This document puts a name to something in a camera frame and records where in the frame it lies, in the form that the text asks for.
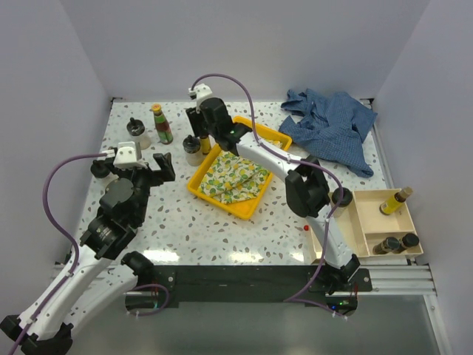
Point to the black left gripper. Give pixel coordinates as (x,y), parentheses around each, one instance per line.
(164,163)

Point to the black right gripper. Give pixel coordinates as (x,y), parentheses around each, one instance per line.
(194,118)

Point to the yellow label oil bottle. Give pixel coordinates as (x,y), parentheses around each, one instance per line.
(394,202)

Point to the dark pepper grinder jar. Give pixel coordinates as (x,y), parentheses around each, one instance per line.
(408,241)

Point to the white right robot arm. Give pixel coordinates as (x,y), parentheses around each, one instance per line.
(306,187)

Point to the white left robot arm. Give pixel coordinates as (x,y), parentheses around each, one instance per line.
(98,270)

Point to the black lid seasoning jar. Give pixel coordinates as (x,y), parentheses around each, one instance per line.
(193,150)

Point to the yellow label sauce bottle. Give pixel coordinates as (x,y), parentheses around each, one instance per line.
(205,144)

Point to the red chili sauce bottle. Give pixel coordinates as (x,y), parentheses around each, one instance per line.
(161,125)

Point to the white powder shaker jar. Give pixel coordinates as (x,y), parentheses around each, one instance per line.
(138,133)

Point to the white salt shaker jar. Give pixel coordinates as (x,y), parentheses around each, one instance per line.
(104,172)

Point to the lemon print cloth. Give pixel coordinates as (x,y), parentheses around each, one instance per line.
(232,179)

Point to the yellow plastic tray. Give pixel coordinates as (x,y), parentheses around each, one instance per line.
(242,210)

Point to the blue checkered shirt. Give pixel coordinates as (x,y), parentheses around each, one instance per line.
(332,128)

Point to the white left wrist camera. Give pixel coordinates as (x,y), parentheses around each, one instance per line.
(128,155)

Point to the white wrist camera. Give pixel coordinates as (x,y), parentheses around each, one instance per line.
(128,155)
(200,93)

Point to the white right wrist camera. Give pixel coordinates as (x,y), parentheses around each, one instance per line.
(200,93)

